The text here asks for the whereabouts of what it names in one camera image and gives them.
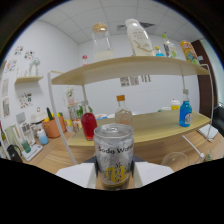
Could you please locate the wooden wall shelf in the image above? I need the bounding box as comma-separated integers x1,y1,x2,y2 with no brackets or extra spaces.
14,75,44,84

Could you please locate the red liquid bottle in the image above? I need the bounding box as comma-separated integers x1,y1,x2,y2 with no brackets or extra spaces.
80,103,98,141

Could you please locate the orange pot with cactus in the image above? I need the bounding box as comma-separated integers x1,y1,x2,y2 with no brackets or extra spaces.
41,107,68,139

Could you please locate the brown door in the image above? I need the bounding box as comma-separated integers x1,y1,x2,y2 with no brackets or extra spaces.
191,39,218,108

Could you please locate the clear bottle orange cap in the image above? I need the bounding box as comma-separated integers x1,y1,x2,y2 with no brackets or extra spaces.
114,94,134,127

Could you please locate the yellow colourful can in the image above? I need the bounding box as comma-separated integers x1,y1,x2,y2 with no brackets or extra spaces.
180,40,201,66

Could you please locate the white tray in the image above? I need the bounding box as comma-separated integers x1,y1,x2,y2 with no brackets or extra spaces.
21,143,44,162

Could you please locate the small pink bottle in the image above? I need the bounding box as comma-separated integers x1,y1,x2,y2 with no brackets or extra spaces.
81,54,89,67

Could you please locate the black bag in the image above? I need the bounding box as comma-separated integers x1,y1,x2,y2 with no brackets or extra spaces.
6,144,24,163

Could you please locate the soda water can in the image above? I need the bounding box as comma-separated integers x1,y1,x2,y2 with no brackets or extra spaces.
93,123,135,189

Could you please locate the clear bottle green cap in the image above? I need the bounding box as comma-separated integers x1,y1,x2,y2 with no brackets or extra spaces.
161,32,179,59

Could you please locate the green potted plant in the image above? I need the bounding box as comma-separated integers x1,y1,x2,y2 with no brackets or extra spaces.
76,104,94,119

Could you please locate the white frame wooden shelf rack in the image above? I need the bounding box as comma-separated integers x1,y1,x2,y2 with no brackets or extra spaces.
46,54,216,164

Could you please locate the white bottle blue label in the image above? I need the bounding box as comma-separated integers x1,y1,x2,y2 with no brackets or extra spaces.
36,128,50,146

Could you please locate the blue liquid bottle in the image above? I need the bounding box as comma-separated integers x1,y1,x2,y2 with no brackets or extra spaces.
178,88,193,128

